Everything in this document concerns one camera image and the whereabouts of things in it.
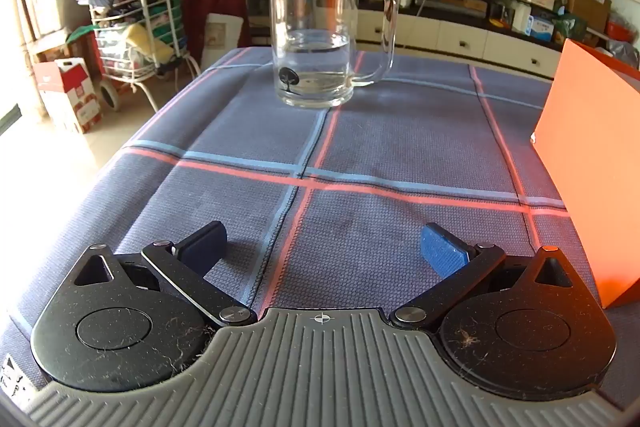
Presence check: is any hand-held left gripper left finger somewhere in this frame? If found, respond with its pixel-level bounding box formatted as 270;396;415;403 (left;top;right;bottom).
72;221;258;328

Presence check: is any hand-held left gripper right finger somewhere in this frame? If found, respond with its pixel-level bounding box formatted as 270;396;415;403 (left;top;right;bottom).
390;222;573;330

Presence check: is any orange cardboard box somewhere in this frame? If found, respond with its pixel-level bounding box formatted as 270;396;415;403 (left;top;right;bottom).
531;39;640;310

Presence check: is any white and red cardboard box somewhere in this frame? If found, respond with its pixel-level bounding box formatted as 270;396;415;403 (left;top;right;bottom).
32;57;103;135

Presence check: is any white paper bag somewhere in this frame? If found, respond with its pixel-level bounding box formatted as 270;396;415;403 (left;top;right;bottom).
202;13;244;68

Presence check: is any cream television cabinet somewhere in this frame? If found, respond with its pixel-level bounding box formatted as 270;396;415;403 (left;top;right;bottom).
357;0;566;80

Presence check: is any blue tissue box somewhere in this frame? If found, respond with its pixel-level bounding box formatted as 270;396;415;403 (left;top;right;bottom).
527;17;556;40

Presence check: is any red plastic basket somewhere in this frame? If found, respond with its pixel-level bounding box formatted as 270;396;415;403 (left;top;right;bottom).
606;22;640;44

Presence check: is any plain brown cardboard box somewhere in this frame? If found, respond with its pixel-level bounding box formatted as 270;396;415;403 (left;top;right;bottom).
565;0;612;32

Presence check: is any clear glass handled mug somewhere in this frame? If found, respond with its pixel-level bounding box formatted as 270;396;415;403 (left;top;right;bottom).
270;0;399;109

